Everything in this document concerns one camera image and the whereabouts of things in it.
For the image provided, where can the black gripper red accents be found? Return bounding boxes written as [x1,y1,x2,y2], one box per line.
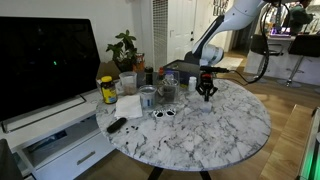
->
[196,72,219,102]

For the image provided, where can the small translucent measuring cup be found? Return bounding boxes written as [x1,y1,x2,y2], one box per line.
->
[199,99,213,113]

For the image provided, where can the glass cup dark contents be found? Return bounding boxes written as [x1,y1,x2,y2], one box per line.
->
[160,84,178,104]

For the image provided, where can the clear glass cup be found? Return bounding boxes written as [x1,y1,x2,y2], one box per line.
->
[138,84,158,111]

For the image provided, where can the clear plastic cup brown contents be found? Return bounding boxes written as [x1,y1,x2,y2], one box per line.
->
[118,71,138,96]

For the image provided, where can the white pill bottle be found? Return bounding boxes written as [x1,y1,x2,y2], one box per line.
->
[188,76,198,93]

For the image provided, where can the beige floor rug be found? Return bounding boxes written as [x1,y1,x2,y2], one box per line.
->
[214,56,244,72]

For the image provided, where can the dark open cardboard box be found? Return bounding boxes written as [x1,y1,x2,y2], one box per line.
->
[163,59,211,88]

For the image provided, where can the clear acrylic container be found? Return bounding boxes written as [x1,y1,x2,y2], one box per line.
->
[156,69,181,104]

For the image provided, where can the water bottle blue cap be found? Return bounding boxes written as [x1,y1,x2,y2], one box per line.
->
[164,69,176,85]

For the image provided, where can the panda pattern sunglasses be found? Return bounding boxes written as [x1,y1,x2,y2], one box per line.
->
[152,108,177,119]

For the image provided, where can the dark bottle black cap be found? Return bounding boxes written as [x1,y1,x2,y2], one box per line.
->
[144,66,154,86]

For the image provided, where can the white door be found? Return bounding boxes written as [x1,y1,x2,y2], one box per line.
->
[167,0,198,64]

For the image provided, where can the black bar stool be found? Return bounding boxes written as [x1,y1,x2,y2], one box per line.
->
[244,34,320,86]
[248,33,284,84]
[276,33,320,89]

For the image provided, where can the green potted plant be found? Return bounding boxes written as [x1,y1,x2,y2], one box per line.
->
[105,29,138,73]

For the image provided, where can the purple lit laptop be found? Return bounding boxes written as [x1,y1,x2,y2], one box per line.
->
[269,26,292,38]

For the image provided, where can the black remote control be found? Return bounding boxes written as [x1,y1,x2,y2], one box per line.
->
[106,117,128,134]

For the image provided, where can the wooden robot platform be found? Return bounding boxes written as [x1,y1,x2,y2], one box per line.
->
[259,104,316,180]

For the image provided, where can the vitamin bottle yellow lid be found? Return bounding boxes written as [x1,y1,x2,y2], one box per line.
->
[100,75,118,105]

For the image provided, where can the black table base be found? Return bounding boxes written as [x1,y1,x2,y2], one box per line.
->
[146,166,214,180]

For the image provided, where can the brown cardboard box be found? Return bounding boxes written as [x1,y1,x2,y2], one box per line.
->
[96,61,123,81]

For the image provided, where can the person in green top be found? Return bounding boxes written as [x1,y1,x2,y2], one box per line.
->
[289,0,315,34]

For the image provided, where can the white TV stand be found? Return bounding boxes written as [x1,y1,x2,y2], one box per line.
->
[0,89,118,180]

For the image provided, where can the black TV screen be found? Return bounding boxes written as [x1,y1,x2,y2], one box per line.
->
[0,16,102,123]

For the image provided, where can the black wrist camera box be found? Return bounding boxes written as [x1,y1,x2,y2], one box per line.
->
[199,65,230,75]

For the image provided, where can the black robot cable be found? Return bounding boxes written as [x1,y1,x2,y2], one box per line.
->
[219,0,291,85]

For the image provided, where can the white wall heater grille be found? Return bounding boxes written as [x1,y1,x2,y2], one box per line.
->
[152,0,169,71]

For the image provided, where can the aluminium frame green light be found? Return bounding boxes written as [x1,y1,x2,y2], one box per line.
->
[298,106,320,180]

